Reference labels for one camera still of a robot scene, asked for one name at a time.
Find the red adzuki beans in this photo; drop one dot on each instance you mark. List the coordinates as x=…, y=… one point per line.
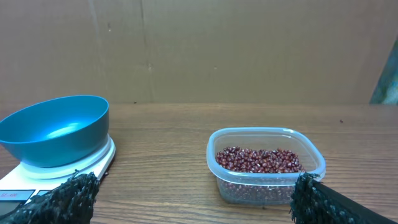
x=239, y=159

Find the white digital kitchen scale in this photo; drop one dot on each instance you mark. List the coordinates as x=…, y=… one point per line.
x=26, y=181

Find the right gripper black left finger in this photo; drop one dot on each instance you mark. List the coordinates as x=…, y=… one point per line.
x=70, y=203

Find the blue plastic bowl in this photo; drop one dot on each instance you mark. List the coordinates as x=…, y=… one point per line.
x=58, y=131

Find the clear plastic food container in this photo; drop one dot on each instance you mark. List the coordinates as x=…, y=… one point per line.
x=261, y=188

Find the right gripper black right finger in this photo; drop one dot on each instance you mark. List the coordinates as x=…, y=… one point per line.
x=315, y=203

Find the green object at wall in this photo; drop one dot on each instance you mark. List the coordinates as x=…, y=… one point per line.
x=385, y=91

